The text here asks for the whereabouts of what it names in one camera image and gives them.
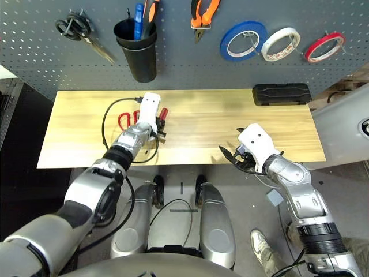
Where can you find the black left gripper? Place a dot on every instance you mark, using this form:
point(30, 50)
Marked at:
point(161, 124)

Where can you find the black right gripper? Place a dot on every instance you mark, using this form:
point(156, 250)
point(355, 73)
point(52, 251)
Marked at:
point(245, 161)

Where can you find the red tape roll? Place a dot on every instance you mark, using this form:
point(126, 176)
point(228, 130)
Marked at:
point(308, 54)

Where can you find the orange and black pliers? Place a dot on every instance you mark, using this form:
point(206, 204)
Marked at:
point(206, 18)

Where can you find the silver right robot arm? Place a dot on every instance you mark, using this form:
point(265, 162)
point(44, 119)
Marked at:
point(299, 184)

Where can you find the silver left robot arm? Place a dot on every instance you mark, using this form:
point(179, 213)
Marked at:
point(86, 184)

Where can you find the dark grey metal pegboard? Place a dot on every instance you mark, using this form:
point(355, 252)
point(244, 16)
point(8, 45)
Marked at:
point(187, 66)

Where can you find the short black floor tape strip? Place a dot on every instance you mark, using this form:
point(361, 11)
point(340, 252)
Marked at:
point(182, 187)

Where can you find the flat black tool case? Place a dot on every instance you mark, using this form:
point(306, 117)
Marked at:
point(281, 94)

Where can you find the small grey floor pedal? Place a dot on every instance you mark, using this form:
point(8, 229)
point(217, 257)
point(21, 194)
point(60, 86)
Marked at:
point(275, 197)

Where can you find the long black floor tape strip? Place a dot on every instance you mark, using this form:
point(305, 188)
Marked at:
point(184, 210)

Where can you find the black plastic cup holder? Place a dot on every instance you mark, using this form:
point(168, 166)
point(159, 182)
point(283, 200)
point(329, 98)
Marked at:
point(141, 66)

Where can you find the silver right robot leg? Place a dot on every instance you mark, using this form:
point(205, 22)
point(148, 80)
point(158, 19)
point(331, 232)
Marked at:
point(216, 225)

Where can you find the silver robot leg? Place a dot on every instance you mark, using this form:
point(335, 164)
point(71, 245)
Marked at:
point(132, 225)
point(216, 225)

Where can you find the silver left robot leg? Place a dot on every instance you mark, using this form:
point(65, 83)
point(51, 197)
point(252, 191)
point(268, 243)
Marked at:
point(132, 225)

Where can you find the blue tape roll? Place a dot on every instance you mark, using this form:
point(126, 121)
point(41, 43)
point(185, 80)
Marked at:
point(223, 47)

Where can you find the white tape roll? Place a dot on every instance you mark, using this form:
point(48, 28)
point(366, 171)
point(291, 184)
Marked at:
point(264, 50)

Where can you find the bystander's white sneaker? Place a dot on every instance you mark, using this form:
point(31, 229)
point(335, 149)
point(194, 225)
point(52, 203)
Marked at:
point(259, 242)

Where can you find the grey rounded machine shell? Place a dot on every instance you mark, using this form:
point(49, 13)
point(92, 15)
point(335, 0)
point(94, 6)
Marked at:
point(337, 130)

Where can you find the olive camouflage trouser leg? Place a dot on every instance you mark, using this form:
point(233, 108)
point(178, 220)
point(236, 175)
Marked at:
point(274, 265)
point(357, 254)

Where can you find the orange and black screwdriver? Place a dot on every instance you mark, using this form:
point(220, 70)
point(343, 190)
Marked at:
point(151, 11)

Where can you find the thin black hex key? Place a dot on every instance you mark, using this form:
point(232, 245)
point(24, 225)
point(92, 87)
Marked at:
point(128, 14)

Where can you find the grey robot torso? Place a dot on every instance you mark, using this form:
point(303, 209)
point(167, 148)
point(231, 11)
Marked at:
point(144, 268)

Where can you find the black equipment trunk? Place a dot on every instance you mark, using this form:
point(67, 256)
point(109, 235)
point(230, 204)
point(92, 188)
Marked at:
point(17, 144)

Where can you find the silver single peg hook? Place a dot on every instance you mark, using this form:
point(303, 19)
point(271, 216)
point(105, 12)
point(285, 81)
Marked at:
point(349, 51)

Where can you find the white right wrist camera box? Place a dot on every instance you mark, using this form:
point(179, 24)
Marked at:
point(256, 141)

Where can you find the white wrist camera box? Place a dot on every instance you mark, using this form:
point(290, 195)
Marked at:
point(256, 141)
point(150, 106)

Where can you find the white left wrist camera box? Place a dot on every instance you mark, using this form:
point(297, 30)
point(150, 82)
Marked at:
point(150, 106)

